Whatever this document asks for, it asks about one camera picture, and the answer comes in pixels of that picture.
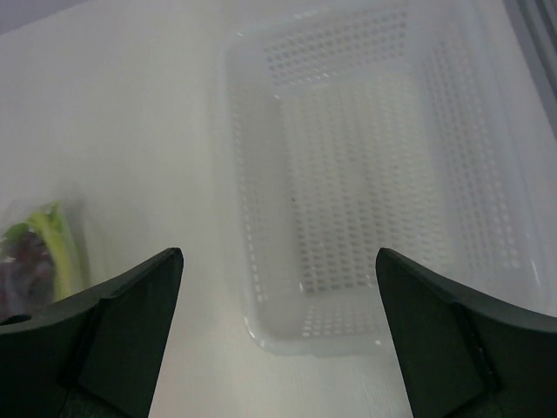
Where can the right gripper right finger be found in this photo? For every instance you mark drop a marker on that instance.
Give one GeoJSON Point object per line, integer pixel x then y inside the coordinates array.
{"type": "Point", "coordinates": [463, 353]}

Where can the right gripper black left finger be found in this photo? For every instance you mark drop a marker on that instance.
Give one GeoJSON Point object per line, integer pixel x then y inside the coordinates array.
{"type": "Point", "coordinates": [97, 353]}

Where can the red grape bunch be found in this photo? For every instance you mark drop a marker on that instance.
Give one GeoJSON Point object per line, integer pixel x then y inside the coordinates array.
{"type": "Point", "coordinates": [27, 277]}

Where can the clear zip top bag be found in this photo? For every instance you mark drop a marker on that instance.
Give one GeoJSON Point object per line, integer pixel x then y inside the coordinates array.
{"type": "Point", "coordinates": [74, 212]}

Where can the white plastic basket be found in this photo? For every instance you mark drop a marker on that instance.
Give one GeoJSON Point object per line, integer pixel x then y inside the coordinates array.
{"type": "Point", "coordinates": [353, 126]}

